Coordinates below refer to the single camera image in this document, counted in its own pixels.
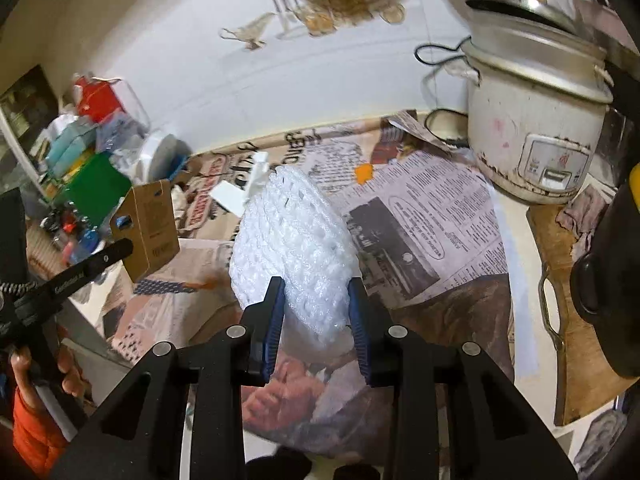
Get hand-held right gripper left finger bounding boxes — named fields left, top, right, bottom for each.
left=47, top=276, right=287, bottom=480

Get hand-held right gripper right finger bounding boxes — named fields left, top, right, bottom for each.
left=347, top=276, right=581, bottom=480

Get brown cardboard box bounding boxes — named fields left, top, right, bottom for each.
left=110, top=179, right=182, bottom=282

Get white bubble wrap roll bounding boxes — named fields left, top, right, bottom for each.
left=227, top=165, right=363, bottom=348

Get small white box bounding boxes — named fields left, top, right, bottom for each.
left=210, top=182, right=247, bottom=216

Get person's left forearm orange sleeve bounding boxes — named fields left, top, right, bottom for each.
left=11, top=386, right=70, bottom=477

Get person's left hand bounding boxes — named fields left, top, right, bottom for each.
left=7, top=346, right=90, bottom=397

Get green plastic board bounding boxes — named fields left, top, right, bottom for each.
left=64, top=152, right=134, bottom=227

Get teal packets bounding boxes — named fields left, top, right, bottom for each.
left=46, top=124, right=97, bottom=177

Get clear plastic storage box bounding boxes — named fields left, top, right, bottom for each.
left=74, top=75, right=152, bottom=137

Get newspaper print tablecloth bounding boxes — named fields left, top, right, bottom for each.
left=100, top=109, right=517, bottom=461

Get white paper scrap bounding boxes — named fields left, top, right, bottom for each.
left=247, top=152, right=272, bottom=197

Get wooden cutting board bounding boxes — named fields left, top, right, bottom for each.
left=525, top=200, right=637, bottom=427

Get dark crumpled cloth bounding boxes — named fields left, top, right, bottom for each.
left=554, top=185, right=607, bottom=247

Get black and yellow container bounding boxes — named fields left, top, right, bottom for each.
left=571, top=160, right=640, bottom=382

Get patterned cloth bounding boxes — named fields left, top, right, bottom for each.
left=574, top=410, right=632, bottom=472

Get white rice cooker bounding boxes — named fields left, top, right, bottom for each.
left=461, top=10, right=615, bottom=206

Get clear plastic snack container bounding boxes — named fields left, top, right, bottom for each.
left=260, top=0, right=407, bottom=41

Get dark pot lid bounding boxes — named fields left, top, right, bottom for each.
left=466, top=0, right=583, bottom=36

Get black power cable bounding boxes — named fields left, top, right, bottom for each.
left=414, top=35, right=482, bottom=148

